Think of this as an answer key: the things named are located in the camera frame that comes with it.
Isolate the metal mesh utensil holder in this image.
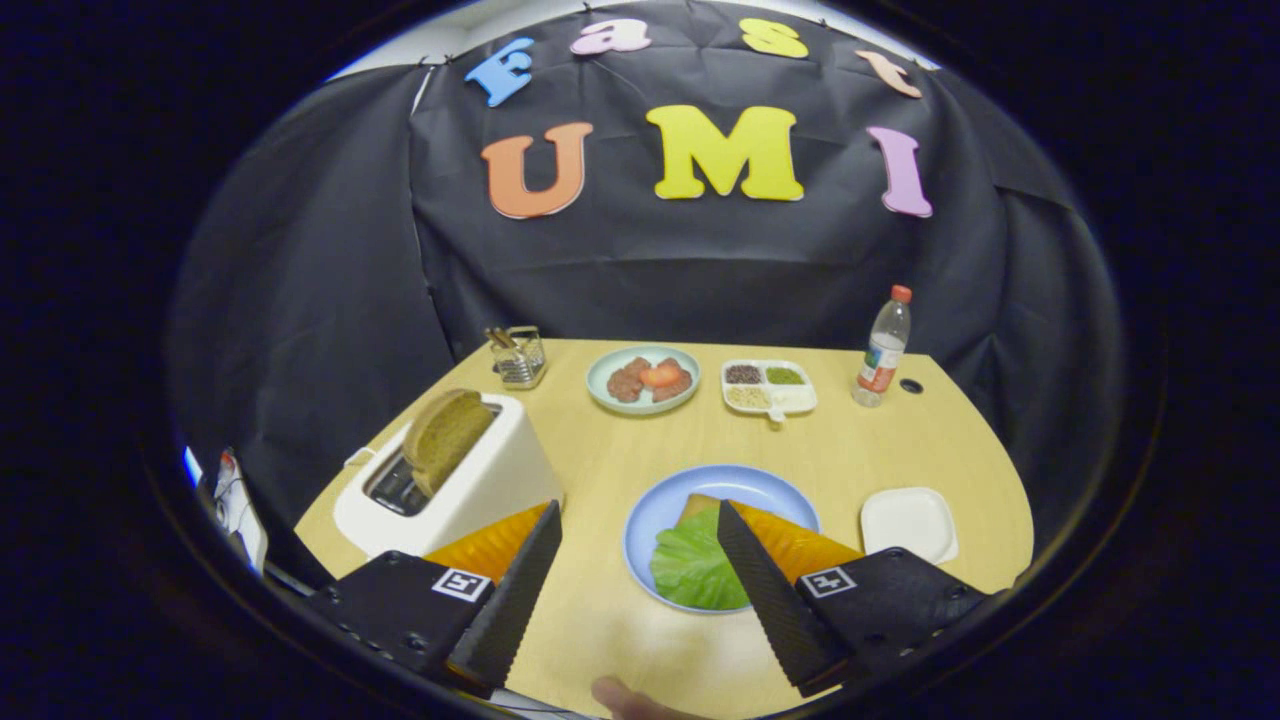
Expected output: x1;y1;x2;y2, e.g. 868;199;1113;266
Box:
488;326;548;390

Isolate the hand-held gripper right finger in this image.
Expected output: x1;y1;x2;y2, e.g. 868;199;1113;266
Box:
716;500;1001;699

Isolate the white divided tray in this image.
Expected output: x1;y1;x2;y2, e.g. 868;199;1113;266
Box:
721;359;819;426

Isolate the clear bottle with red cap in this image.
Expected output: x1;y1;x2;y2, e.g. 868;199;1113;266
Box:
852;285;913;408

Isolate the blue round plate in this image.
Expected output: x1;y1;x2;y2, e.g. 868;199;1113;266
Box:
623;464;821;613

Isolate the small white square plate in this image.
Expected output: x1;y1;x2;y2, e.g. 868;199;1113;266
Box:
860;487;959;566

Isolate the white toaster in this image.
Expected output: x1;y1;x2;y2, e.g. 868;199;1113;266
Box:
333;393;564;558

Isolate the brown bread slice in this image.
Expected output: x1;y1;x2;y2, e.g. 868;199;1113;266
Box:
403;389;496;498

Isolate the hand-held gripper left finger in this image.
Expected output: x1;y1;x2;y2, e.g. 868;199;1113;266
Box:
305;500;563;699

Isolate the green lettuce leaf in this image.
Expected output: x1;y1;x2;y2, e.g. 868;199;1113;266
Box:
650;505;751;611

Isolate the brown meat slice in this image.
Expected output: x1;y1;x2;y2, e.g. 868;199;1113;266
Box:
652;358;694;403
607;357;651;404

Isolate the pale green round plate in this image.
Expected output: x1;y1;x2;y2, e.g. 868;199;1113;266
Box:
586;345;702;416

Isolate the white object with red mark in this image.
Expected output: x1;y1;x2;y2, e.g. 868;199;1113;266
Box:
213;448;269;573

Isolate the black backdrop cloth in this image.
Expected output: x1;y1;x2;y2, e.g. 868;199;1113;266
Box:
165;0;1126;591

